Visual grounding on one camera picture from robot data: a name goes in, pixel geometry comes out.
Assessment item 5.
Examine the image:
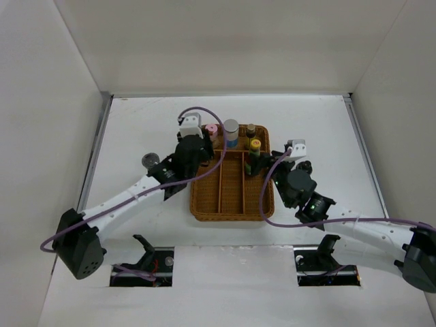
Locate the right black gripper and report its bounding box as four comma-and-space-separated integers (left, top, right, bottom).
250, 150, 297, 208

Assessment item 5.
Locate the red green sauce bottle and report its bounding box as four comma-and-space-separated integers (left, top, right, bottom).
245, 138, 262, 176

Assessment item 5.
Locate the pink cap spice jar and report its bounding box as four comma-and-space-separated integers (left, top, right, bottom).
205, 124, 220, 149

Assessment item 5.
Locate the brown cap yellow oil bottle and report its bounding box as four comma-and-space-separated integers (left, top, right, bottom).
245, 123, 256, 150

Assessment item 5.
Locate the silver cap blue label shaker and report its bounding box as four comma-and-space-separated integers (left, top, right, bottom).
223, 119, 239, 149

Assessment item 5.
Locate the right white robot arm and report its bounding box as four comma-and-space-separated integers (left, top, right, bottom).
249, 149, 435, 293

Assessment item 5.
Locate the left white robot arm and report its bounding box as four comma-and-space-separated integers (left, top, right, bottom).
52, 129, 214, 280

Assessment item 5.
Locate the black lid salt grinder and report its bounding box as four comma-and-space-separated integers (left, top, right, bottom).
141, 153, 160, 170

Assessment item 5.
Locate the brown wicker divided tray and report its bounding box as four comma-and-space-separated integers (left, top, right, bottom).
190, 125, 267, 221

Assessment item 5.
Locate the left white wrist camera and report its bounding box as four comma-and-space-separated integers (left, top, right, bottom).
178, 112, 203, 138

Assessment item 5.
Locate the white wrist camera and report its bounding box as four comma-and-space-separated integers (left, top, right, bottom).
178, 112, 203, 138
284, 139, 307, 162

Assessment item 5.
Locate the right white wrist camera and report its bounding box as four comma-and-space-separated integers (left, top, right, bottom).
284, 139, 307, 162

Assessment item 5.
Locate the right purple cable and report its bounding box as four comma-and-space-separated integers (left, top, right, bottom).
259, 149, 436, 232

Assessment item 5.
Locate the purple cable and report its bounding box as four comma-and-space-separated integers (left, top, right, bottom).
40, 106, 228, 253
259, 149, 436, 232

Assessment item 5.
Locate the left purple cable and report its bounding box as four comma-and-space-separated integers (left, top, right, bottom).
40, 106, 228, 253

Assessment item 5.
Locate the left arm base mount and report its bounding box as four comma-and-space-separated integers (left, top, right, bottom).
109, 234, 175, 287

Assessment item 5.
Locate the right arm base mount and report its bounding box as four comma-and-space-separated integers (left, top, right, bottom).
294, 234, 360, 287

